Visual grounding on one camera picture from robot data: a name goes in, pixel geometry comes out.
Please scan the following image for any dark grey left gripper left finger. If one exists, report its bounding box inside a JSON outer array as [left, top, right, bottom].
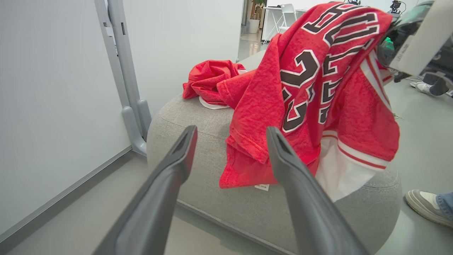
[[93, 125, 198, 255]]

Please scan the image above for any white table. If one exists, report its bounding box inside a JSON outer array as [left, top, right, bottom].
[[263, 5, 309, 44]]

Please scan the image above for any grey fabric ottoman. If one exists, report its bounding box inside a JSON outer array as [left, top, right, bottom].
[[146, 50, 403, 255]]

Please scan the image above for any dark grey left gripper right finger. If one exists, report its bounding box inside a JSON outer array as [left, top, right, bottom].
[[266, 126, 369, 255]]

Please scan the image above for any green potted plant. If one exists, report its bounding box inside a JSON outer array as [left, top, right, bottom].
[[251, 0, 266, 20]]

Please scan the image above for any white chair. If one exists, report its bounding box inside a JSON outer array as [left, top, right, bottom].
[[279, 4, 298, 34]]

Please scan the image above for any grey white sneaker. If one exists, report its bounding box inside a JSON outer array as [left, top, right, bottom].
[[405, 189, 453, 228]]

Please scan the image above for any dark trouser leg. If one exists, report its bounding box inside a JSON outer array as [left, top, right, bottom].
[[423, 73, 453, 96]]

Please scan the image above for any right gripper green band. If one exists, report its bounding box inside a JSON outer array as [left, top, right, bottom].
[[376, 0, 453, 78]]

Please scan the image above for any grey metal partition frame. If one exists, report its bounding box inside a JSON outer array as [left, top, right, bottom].
[[94, 0, 149, 142]]

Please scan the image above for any red basketball jersey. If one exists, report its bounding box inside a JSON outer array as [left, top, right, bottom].
[[217, 2, 401, 203]]

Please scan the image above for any blue jeans leg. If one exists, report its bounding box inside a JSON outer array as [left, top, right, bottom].
[[436, 192, 453, 222]]

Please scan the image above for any light grey partition foot bracket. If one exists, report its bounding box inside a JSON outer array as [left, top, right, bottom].
[[122, 99, 153, 157]]

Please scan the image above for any red garment white trim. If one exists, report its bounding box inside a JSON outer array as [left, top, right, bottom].
[[182, 59, 248, 110]]

